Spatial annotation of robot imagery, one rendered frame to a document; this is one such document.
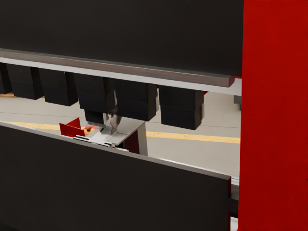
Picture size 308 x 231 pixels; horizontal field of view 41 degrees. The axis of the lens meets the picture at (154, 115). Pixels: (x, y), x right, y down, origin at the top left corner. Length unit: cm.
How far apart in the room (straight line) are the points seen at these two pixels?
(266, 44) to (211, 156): 294
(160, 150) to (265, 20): 310
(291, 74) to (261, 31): 9
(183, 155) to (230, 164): 42
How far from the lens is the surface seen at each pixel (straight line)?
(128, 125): 202
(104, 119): 182
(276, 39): 74
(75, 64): 147
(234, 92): 144
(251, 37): 75
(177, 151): 374
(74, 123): 262
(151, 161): 107
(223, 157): 364
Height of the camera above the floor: 190
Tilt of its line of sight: 26 degrees down
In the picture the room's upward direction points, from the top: 4 degrees counter-clockwise
